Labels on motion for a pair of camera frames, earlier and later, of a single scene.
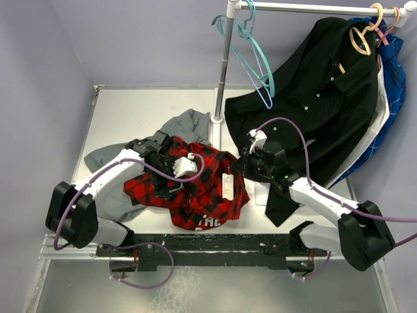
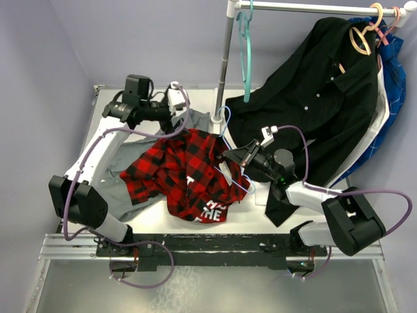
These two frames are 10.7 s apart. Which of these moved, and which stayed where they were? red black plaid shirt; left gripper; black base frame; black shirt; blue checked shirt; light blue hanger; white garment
Moved: left gripper; light blue hanger; red black plaid shirt
Stayed: black shirt; white garment; blue checked shirt; black base frame
